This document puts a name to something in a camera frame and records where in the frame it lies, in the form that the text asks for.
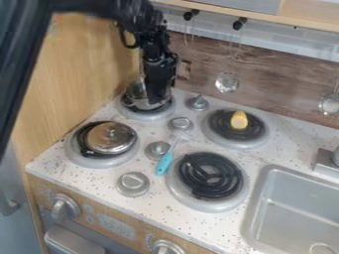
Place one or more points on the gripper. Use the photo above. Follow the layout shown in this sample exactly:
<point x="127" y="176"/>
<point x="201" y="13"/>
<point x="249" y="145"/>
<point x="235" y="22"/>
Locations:
<point x="158" y="74"/>

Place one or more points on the silver pot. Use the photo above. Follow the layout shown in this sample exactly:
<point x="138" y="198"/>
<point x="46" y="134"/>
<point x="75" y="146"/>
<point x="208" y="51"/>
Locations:
<point x="136" y="96"/>

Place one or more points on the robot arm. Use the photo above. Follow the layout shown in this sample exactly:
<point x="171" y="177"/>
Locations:
<point x="132" y="15"/>

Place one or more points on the silver hanging ladle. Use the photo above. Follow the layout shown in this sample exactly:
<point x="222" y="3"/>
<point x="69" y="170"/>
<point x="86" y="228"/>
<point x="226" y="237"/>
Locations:
<point x="330" y="104"/>
<point x="227" y="82"/>

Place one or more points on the silver lid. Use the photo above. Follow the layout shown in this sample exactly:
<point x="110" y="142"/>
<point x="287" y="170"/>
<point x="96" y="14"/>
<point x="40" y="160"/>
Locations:
<point x="109" y="137"/>

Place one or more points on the yellow toy corn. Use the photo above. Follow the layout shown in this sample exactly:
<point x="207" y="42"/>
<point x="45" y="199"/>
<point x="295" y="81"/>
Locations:
<point x="239" y="120"/>

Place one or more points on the toy stove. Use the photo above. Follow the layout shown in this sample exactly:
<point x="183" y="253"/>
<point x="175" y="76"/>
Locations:
<point x="207" y="178"/>

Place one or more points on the tap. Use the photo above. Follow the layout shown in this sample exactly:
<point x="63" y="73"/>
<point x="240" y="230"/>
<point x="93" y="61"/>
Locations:
<point x="327" y="162"/>

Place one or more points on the toy sink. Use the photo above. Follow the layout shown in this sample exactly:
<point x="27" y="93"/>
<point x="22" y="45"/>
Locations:
<point x="295" y="211"/>

